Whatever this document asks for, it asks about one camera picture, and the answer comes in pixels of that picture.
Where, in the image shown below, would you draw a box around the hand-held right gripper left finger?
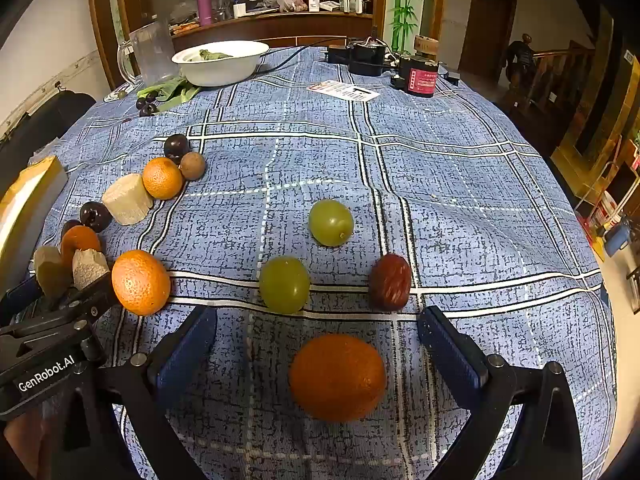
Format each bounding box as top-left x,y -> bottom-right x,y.
65,304 -> 219,480

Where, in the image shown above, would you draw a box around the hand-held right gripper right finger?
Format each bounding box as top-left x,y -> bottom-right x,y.
417,305 -> 583,480

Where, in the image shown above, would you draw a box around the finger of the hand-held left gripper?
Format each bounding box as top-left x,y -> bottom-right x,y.
0,276 -> 45,317
47,274 -> 120,333

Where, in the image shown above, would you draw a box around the small sugarcane piece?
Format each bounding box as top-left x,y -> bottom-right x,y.
33,246 -> 73,308
72,247 -> 111,288

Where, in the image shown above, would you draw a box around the medium orange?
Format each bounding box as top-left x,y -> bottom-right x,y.
142,157 -> 184,201
111,249 -> 172,317

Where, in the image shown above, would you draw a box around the red date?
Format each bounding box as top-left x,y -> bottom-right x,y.
368,253 -> 412,311

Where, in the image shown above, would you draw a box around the round brown biscuit cake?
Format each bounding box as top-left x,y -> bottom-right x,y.
101,173 -> 155,226

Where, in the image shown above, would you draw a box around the green grape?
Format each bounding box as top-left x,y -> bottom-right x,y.
258,256 -> 312,315
308,198 -> 355,248

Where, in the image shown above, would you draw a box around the large orange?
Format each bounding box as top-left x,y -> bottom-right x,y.
288,332 -> 388,423

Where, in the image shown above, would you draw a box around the small orange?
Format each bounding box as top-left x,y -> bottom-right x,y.
60,225 -> 103,268

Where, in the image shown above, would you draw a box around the blue plaid tablecloth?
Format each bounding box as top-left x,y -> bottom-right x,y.
30,45 -> 618,480

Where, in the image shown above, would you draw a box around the brown longan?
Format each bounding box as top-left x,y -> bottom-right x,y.
178,151 -> 207,181

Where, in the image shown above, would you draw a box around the blue bin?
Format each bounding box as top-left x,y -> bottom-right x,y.
602,215 -> 633,258

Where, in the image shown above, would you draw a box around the green leaves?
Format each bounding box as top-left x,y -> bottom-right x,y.
136,77 -> 203,111

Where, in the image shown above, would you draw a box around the clear plastic pitcher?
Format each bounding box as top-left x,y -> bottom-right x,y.
116,21 -> 181,86

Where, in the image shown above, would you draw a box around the white bowl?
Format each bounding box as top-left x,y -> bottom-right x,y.
171,40 -> 271,88

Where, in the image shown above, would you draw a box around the red and black battery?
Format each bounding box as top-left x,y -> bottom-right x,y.
398,54 -> 441,97

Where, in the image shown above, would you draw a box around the white and red paper card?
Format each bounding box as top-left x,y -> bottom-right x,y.
306,80 -> 382,102

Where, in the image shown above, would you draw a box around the wooden stair railing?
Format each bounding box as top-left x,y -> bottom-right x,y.
505,47 -> 596,126

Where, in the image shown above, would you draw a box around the dark figure statue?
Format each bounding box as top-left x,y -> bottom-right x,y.
502,33 -> 537,93

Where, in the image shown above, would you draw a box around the black power strip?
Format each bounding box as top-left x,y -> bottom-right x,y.
327,37 -> 401,77

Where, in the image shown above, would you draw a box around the wooden cylinder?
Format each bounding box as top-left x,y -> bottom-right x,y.
412,35 -> 440,61

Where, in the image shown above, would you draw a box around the wooden door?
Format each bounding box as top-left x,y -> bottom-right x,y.
457,0 -> 518,86

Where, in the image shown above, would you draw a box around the wooden cabinet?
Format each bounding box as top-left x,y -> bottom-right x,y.
170,10 -> 376,48

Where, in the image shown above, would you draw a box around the green bamboo painting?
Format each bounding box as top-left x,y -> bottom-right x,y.
387,0 -> 426,53

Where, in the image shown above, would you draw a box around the black cable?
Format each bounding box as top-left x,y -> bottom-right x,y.
252,35 -> 351,77

